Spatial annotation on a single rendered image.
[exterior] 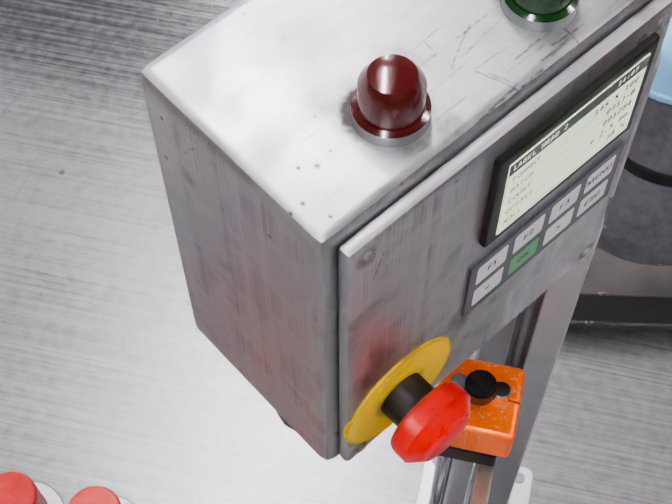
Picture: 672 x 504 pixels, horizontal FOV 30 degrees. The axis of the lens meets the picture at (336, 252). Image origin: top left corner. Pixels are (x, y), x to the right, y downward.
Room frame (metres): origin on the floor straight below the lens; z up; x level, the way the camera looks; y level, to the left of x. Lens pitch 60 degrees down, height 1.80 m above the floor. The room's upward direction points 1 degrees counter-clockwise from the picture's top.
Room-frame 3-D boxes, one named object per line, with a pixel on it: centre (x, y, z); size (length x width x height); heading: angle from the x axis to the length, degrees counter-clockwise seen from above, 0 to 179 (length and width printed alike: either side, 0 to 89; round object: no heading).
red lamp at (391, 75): (0.24, -0.02, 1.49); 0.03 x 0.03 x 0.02
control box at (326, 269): (0.28, -0.03, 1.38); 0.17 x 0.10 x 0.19; 132
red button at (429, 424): (0.20, -0.04, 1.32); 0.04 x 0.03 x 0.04; 132
